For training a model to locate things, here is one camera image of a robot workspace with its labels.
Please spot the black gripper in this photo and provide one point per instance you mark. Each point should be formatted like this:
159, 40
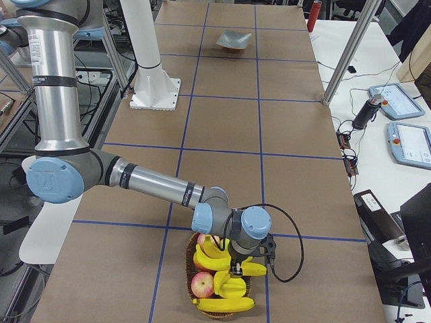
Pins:
239, 259

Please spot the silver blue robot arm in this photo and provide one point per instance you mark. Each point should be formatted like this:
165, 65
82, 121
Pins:
13, 36
66, 166

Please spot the grey square plate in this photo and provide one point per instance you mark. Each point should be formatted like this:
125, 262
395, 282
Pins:
234, 40

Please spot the yellow banana front bottom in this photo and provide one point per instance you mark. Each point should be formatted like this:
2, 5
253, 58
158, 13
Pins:
222, 305

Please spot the red apple lower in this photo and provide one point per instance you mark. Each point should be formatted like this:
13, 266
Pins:
202, 285

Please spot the red apple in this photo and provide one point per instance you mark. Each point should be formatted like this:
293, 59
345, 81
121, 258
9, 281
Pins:
202, 285
215, 240

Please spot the orange red mango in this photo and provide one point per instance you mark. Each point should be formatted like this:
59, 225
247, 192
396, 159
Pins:
200, 267

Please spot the red apple upper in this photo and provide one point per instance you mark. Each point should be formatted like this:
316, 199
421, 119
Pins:
215, 240

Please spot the black box with label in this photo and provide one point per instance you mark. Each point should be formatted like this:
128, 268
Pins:
379, 223

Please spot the black computer monitor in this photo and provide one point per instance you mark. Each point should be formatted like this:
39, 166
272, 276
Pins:
415, 215

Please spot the white chair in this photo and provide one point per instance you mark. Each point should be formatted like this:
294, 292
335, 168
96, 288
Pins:
45, 237

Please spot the black water bottle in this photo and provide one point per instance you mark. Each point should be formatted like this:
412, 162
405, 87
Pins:
367, 111

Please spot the teach pendant near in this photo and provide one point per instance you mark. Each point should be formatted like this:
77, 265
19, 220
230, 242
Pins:
409, 144

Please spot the teach pendant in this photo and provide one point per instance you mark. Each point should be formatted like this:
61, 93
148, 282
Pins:
397, 104
409, 144

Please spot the teach pendant far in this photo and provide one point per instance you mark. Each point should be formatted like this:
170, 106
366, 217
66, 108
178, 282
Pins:
397, 104

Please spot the red cylinder bottle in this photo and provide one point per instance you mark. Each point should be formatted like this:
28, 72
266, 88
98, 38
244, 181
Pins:
313, 15

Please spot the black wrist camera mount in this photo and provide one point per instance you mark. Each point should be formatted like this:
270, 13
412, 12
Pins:
266, 249

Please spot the white pedestal column base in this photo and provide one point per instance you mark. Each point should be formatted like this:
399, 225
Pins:
153, 88

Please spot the aluminium frame post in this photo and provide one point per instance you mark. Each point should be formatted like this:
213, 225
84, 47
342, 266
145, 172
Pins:
366, 16

